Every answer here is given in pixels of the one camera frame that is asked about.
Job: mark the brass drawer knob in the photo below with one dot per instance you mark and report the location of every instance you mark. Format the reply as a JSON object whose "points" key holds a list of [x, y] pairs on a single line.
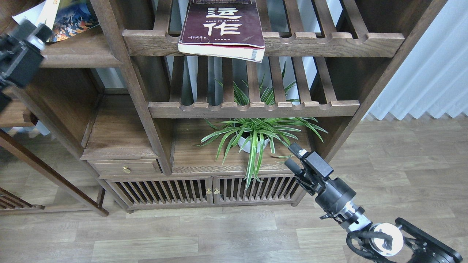
{"points": [[126, 170]]}

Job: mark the colourful cover paperback book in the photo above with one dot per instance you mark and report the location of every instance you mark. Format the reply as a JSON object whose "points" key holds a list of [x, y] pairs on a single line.
{"points": [[67, 18]]}

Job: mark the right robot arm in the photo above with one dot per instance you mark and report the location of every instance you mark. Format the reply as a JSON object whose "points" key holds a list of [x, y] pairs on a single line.
{"points": [[375, 242]]}

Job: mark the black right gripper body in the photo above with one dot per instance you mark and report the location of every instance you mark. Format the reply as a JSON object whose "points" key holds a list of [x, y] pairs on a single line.
{"points": [[335, 195]]}

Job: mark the white curtain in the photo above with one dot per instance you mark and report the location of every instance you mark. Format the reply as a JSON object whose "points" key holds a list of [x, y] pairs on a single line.
{"points": [[432, 82]]}

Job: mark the white plant pot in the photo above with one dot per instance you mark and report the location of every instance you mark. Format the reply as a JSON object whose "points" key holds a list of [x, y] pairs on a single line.
{"points": [[244, 143]]}

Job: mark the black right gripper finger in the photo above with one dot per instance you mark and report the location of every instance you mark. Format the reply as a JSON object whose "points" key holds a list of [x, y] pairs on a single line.
{"points": [[311, 160]]}

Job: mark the dark wooden bookshelf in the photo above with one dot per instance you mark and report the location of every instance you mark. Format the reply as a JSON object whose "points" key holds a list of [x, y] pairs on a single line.
{"points": [[115, 95]]}

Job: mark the yellow green book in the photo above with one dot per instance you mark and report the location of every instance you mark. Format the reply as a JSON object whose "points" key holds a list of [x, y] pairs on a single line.
{"points": [[34, 15]]}

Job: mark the green spider plant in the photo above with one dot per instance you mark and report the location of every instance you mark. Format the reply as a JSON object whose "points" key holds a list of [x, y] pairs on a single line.
{"points": [[279, 129]]}

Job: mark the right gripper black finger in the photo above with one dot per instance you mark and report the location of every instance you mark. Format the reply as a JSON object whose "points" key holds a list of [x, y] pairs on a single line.
{"points": [[305, 178]]}

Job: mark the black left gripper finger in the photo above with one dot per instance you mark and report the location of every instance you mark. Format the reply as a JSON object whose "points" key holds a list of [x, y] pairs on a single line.
{"points": [[21, 53]]}

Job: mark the maroon book white characters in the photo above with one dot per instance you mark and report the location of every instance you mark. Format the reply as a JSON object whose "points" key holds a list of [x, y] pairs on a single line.
{"points": [[223, 28]]}

